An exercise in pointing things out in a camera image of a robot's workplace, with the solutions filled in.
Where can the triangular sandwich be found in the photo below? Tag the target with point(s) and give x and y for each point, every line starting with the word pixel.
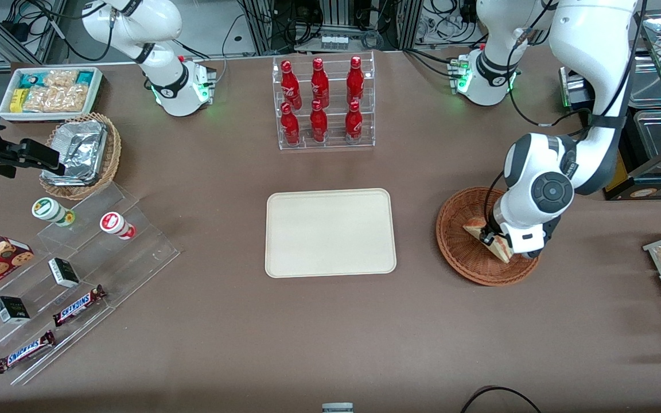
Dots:
pixel 473 229

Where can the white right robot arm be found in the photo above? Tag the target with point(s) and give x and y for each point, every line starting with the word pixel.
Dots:
pixel 164 86

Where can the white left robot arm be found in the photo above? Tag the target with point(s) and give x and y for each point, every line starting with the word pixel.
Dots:
pixel 588 57

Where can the round brown wicker basket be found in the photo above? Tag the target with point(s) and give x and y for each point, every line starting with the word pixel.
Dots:
pixel 459 255

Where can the light wicker basket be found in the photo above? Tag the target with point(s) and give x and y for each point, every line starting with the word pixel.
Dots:
pixel 113 149

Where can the cream plastic tray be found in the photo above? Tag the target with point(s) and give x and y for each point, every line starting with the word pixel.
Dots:
pixel 330 232

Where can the aluminium foil container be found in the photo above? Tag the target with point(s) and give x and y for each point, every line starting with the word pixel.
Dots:
pixel 81 152

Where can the white rectangular snack bin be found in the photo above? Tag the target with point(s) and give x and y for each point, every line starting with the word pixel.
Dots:
pixel 6 97

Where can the yellow snack packet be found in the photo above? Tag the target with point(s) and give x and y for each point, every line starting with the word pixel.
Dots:
pixel 18 100

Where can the green lid cup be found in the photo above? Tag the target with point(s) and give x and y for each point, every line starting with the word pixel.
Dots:
pixel 48 209

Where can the large clear cracker bag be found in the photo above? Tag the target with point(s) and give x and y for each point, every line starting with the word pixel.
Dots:
pixel 58 98

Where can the teal snack packet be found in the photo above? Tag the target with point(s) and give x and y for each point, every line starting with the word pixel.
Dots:
pixel 29 79
pixel 84 77

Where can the small clear cracker bag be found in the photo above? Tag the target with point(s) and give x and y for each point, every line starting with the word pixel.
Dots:
pixel 61 78

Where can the red lid cup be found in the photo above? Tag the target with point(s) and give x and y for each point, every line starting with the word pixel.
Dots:
pixel 113 223

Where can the small black box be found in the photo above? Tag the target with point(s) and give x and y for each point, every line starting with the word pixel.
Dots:
pixel 12 310
pixel 63 272

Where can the black food display case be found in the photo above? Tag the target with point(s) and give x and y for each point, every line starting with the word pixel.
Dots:
pixel 652 192

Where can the clear acrylic stepped shelf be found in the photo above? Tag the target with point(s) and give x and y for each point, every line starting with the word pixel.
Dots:
pixel 135 252

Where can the snickers chocolate bar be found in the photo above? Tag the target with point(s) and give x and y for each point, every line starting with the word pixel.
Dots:
pixel 78 306
pixel 25 352

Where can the red cola bottle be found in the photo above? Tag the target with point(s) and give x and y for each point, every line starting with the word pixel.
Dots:
pixel 290 127
pixel 318 125
pixel 355 80
pixel 291 86
pixel 354 123
pixel 320 83

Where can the clear acrylic bottle rack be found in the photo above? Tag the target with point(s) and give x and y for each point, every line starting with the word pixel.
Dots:
pixel 336 143

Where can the small grey white box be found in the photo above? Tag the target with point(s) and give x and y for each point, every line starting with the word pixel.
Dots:
pixel 337 408

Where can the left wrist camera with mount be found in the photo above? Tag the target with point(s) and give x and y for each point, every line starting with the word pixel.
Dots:
pixel 549 232

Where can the aluminium frame rack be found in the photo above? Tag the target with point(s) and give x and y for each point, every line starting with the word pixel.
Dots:
pixel 259 26

